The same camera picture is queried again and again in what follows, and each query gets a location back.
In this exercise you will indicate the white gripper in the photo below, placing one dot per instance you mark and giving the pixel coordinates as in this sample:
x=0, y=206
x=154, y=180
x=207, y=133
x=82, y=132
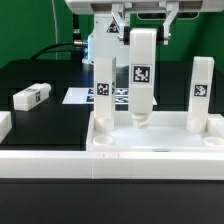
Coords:
x=118, y=8

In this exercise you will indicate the white desk top tray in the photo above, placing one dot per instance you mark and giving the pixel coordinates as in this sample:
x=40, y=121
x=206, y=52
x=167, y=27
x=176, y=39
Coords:
x=166, y=132

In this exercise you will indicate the white front fence bar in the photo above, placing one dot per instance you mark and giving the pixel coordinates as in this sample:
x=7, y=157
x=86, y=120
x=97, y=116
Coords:
x=104, y=165

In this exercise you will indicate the white marker base bracket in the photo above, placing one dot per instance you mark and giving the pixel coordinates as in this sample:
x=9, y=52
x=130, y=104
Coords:
x=86, y=96

